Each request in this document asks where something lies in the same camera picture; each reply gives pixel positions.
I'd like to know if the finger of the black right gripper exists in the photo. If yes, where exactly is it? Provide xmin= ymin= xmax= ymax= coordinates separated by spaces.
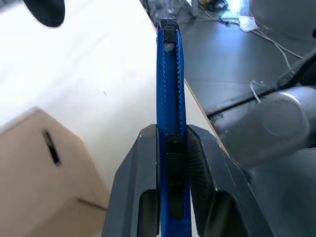
xmin=23 ymin=0 xmax=66 ymax=28

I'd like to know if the silver robot torso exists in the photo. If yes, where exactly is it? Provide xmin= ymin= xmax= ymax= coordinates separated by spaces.
xmin=213 ymin=86 xmax=316 ymax=237

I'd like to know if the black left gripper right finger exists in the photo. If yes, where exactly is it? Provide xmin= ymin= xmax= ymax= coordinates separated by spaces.
xmin=186 ymin=124 xmax=275 ymax=237

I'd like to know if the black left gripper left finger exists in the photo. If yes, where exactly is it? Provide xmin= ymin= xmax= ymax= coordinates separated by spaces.
xmin=101 ymin=124 xmax=160 ymax=237

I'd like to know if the white power strip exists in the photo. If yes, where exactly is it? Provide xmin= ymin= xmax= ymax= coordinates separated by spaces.
xmin=238 ymin=16 xmax=260 ymax=32

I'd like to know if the brown cardboard box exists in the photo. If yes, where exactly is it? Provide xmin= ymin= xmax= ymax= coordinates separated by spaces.
xmin=0 ymin=106 xmax=110 ymax=237

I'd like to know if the blue pen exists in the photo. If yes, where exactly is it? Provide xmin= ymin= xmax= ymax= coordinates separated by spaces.
xmin=156 ymin=18 xmax=193 ymax=237

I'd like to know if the white floor cable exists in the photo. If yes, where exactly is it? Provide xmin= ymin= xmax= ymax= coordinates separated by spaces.
xmin=253 ymin=26 xmax=305 ymax=75

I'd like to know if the black cable with white tie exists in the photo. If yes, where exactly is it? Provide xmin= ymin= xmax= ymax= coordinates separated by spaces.
xmin=204 ymin=46 xmax=316 ymax=117

